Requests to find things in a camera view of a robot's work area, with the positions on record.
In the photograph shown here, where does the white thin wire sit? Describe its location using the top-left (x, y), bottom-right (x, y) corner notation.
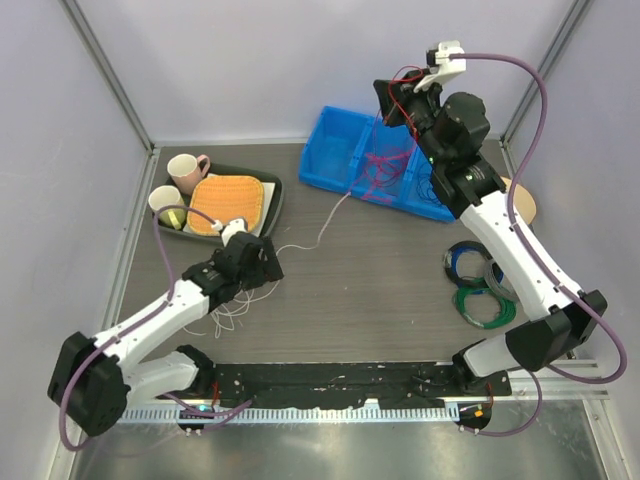
top-left (182, 192), bottom-right (354, 340)

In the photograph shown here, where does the aluminium frame post right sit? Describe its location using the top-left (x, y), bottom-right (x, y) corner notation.
top-left (500, 0), bottom-right (594, 147)

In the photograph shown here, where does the blue three-compartment plastic bin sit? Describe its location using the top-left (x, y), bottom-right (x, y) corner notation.
top-left (298, 106), bottom-right (454, 223)

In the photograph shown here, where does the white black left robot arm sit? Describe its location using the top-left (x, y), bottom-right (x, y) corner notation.
top-left (47, 232), bottom-right (284, 449)

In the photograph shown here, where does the beige decorated ceramic plate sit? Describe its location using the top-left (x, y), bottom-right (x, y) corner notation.
top-left (513, 184), bottom-right (537, 225)

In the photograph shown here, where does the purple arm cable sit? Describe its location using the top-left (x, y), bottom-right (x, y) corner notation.
top-left (58, 205), bottom-right (261, 454)
top-left (449, 52), bottom-right (629, 436)

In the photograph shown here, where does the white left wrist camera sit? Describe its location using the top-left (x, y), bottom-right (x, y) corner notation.
top-left (212, 217), bottom-right (248, 247)

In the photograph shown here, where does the dark blue thin wire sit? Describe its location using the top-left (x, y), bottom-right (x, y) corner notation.
top-left (414, 159), bottom-right (446, 207)

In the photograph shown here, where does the pink ceramic mug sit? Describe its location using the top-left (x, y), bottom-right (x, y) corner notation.
top-left (167, 154), bottom-right (211, 195)

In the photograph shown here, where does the blue wire coil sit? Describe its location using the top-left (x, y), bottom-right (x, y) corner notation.
top-left (447, 244), bottom-right (504, 291)

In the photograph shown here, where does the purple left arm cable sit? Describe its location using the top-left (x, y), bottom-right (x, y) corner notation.
top-left (58, 205), bottom-right (261, 454)

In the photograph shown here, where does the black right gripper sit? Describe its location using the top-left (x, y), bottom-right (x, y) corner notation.
top-left (374, 69), bottom-right (448, 170)

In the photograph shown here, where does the slotted cable duct rail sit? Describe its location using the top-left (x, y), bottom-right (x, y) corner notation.
top-left (118, 402), bottom-right (459, 429)

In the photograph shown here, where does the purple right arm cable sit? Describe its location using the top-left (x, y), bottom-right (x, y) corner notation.
top-left (449, 52), bottom-right (629, 436)

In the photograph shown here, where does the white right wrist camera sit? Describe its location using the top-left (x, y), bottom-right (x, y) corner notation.
top-left (413, 40), bottom-right (466, 93)

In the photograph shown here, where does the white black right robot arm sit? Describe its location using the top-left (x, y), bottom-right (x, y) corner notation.
top-left (373, 70), bottom-right (607, 395)

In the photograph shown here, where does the yellow green ceramic mug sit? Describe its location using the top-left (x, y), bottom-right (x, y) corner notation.
top-left (148, 185), bottom-right (186, 230)

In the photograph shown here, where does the black wire coil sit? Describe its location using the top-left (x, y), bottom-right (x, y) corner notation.
top-left (442, 239), bottom-right (494, 286)

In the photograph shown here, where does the aluminium frame post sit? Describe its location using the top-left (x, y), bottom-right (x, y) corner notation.
top-left (59, 0), bottom-right (155, 152)
top-left (500, 0), bottom-right (594, 147)

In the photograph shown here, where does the red thin wire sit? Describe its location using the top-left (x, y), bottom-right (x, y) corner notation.
top-left (360, 65), bottom-right (426, 204)

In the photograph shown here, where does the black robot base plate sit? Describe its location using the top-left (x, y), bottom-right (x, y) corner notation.
top-left (207, 362), bottom-right (512, 410)

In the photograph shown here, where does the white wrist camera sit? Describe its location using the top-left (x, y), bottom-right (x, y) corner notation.
top-left (413, 40), bottom-right (466, 93)
top-left (212, 217), bottom-right (248, 247)

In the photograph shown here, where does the aluminium frame post left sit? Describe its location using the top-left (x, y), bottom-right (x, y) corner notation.
top-left (59, 0), bottom-right (155, 152)

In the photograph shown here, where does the orange woven mat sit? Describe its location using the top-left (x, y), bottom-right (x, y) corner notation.
top-left (186, 174), bottom-right (265, 238)

